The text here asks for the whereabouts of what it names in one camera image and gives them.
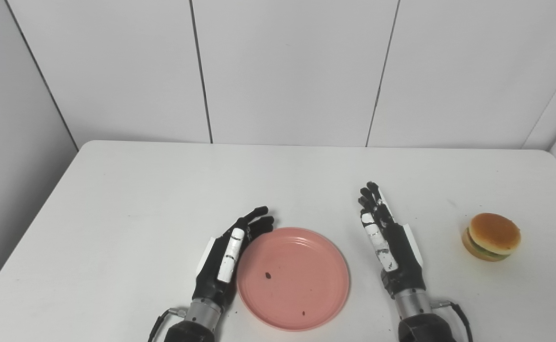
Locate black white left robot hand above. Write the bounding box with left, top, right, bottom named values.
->
left=193, top=206, right=275, bottom=307

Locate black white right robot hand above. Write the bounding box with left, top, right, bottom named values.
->
left=358, top=181, right=426, bottom=300

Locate pink plate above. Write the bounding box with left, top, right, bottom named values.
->
left=236, top=227, right=350, bottom=332

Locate toy hamburger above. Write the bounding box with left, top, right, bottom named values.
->
left=462, top=213, right=521, bottom=262

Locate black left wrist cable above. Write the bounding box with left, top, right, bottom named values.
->
left=148, top=308, right=187, bottom=342

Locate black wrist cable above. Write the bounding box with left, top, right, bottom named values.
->
left=148, top=308, right=187, bottom=342
left=432, top=300, right=474, bottom=342

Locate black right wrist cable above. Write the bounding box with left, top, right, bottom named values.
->
left=432, top=300, right=474, bottom=342

